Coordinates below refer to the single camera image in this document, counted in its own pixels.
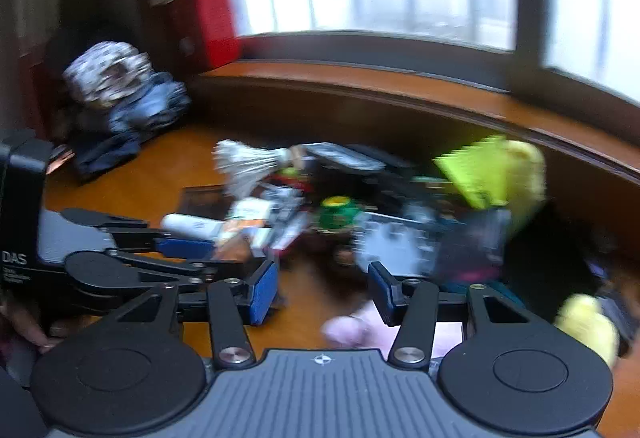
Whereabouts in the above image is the small yellow plush toy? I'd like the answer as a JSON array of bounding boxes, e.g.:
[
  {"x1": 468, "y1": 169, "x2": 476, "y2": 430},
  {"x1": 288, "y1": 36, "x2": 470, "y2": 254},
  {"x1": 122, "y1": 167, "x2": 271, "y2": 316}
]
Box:
[{"x1": 504, "y1": 140, "x2": 546, "y2": 234}]

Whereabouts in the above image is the white feather shuttlecock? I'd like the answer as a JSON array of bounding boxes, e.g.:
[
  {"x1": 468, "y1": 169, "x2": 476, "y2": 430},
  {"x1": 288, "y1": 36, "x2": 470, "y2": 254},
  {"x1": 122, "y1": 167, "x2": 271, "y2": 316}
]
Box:
[{"x1": 213, "y1": 139, "x2": 292, "y2": 200}]

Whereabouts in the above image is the black open box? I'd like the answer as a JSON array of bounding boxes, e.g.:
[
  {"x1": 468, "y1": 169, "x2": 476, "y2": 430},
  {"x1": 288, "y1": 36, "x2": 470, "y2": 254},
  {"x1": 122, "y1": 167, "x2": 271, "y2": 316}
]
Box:
[{"x1": 501, "y1": 201, "x2": 600, "y2": 321}]

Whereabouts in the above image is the pile of clothes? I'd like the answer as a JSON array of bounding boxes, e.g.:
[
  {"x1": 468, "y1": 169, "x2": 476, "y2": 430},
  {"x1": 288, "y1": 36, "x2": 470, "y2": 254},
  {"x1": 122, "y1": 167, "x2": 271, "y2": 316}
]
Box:
[{"x1": 63, "y1": 42, "x2": 190, "y2": 181}]

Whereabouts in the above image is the large yellow plush toy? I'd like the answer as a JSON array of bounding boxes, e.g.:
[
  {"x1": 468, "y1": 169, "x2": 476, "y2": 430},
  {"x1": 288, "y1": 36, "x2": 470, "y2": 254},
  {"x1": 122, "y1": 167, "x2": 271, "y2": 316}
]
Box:
[{"x1": 554, "y1": 294, "x2": 620, "y2": 369}]

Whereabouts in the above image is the left red cardboard box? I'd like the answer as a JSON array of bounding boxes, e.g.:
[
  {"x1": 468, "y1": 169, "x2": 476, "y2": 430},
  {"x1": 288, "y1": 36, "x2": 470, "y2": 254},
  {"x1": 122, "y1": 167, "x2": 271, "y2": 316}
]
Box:
[{"x1": 150, "y1": 0, "x2": 241, "y2": 74}]

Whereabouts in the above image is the white cosmetic tube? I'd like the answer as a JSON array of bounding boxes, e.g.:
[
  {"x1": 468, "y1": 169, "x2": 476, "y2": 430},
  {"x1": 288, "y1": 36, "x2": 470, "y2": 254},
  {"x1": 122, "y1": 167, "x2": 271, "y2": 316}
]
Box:
[{"x1": 160, "y1": 213, "x2": 224, "y2": 243}]

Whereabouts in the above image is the orange toothpaste tube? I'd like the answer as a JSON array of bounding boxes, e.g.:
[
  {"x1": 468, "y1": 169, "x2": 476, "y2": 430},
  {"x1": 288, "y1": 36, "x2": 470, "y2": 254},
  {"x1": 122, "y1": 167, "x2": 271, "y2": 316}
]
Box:
[{"x1": 214, "y1": 196, "x2": 274, "y2": 259}]

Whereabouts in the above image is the dark smoked plastic case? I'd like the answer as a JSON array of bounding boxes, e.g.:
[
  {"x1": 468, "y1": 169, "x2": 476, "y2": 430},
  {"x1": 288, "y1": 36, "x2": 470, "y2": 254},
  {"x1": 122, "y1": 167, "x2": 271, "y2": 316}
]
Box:
[{"x1": 175, "y1": 186, "x2": 233, "y2": 220}]

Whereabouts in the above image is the green spinning top toy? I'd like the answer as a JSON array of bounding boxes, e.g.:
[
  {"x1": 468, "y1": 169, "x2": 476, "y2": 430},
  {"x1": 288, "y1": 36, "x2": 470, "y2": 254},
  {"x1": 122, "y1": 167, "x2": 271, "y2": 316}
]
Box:
[{"x1": 316, "y1": 196, "x2": 361, "y2": 233}]

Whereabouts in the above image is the pink plush toy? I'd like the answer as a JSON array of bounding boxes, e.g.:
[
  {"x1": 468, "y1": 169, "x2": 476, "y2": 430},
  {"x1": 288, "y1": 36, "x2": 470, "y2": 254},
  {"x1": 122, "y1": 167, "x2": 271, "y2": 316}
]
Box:
[{"x1": 321, "y1": 302, "x2": 462, "y2": 358}]

